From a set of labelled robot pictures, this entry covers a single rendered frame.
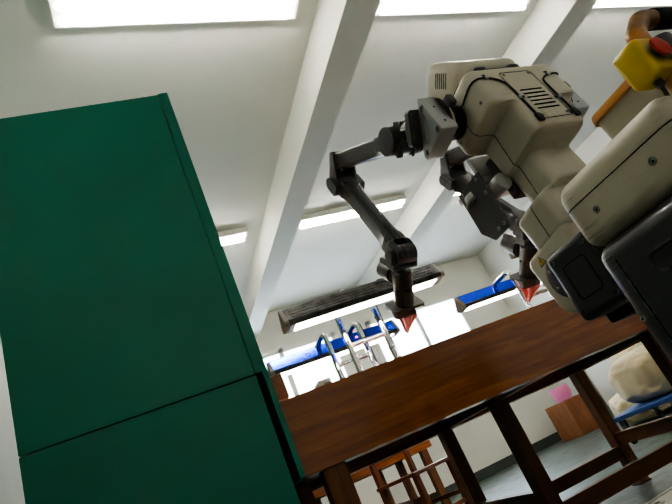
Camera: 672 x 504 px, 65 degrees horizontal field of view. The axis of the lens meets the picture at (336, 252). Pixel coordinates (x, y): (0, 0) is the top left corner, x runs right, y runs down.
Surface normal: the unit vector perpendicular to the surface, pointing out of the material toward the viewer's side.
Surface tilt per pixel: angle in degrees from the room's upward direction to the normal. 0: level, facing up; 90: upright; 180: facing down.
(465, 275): 90
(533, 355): 90
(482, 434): 90
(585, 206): 90
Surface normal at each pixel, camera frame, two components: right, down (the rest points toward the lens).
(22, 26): 0.39, 0.83
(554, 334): 0.18, -0.49
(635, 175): -0.89, 0.21
